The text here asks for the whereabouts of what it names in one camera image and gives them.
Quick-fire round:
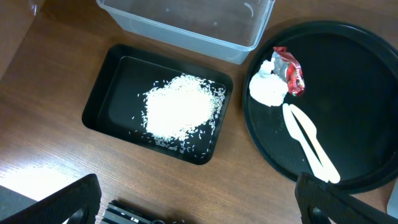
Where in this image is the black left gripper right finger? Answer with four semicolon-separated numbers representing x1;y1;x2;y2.
295;172;397;224

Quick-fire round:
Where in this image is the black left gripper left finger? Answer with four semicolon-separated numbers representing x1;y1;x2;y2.
1;174;101;224

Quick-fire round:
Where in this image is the yellow plastic knife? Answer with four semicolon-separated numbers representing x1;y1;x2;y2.
289;104;340;184

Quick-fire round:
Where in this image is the white tissue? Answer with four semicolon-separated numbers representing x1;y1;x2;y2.
249;58;288;107

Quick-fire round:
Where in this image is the red snack wrapper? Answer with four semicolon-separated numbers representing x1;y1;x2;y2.
272;47;305;96

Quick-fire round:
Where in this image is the black rectangular tray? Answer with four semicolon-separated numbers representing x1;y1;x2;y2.
81;44;233;165

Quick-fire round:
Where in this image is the pile of white rice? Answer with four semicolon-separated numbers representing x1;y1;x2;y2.
127;73;226;158

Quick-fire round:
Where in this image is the black round tray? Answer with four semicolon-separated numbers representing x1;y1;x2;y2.
246;21;397;194

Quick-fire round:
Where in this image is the clear plastic bin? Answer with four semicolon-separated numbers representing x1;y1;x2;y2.
96;0;275;65

